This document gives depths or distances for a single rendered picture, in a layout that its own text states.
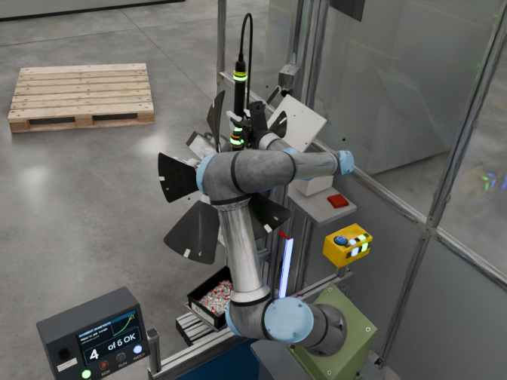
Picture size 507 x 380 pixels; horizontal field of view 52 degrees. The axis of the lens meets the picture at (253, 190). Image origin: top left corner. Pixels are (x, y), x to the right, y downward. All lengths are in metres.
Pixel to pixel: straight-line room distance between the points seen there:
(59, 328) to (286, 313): 0.60
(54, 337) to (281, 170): 0.73
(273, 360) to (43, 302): 1.87
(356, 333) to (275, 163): 0.55
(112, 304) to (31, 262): 2.05
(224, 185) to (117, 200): 2.57
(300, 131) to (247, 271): 0.91
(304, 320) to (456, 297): 1.11
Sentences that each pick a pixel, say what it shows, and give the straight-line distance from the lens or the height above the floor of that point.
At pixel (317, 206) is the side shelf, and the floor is 0.86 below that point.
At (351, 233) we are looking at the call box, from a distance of 2.04.
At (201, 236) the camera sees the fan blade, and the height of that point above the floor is 1.00.
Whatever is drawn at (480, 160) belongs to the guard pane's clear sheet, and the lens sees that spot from 2.07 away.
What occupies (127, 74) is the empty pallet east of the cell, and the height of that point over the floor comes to 0.14.
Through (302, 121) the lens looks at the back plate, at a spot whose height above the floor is 1.32.
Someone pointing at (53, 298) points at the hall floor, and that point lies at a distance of 3.29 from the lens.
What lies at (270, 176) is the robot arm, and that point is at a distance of 1.32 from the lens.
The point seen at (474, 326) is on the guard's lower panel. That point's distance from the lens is 2.40.
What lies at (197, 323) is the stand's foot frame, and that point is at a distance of 2.97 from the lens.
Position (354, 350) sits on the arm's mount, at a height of 1.17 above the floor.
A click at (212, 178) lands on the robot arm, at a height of 1.58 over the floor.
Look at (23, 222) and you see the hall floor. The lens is 3.84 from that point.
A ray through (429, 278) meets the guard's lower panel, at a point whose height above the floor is 0.75.
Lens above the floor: 2.39
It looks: 37 degrees down
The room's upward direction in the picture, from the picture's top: 4 degrees clockwise
